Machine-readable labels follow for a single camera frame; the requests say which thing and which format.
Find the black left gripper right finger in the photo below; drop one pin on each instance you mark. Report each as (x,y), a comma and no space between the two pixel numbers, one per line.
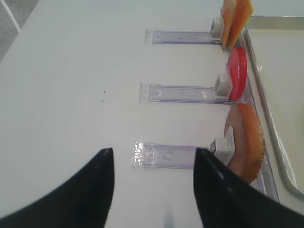
(226,201)

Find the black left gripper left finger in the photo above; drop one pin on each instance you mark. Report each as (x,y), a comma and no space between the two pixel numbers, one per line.
(83,201)

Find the clear tomato holder track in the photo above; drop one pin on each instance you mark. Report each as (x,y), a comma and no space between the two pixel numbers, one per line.
(217,94)

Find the standing red tomato slice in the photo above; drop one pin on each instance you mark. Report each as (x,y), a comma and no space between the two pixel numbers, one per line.
(237,67)

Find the clear cheese holder track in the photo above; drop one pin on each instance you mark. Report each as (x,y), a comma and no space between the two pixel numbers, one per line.
(187,37)

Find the orange cheese slice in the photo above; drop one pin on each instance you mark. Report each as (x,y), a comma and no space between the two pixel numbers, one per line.
(244,10)

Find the standing bun slice left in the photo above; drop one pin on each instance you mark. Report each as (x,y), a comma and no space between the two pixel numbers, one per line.
(249,141)

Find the clear bun holder track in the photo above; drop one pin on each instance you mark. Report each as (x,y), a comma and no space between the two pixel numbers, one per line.
(155,155)

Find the cream metal tray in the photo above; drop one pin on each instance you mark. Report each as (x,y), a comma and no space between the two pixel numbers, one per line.
(275,45)

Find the clear left rail strip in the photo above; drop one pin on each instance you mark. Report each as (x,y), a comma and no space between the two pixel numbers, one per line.
(265,181)

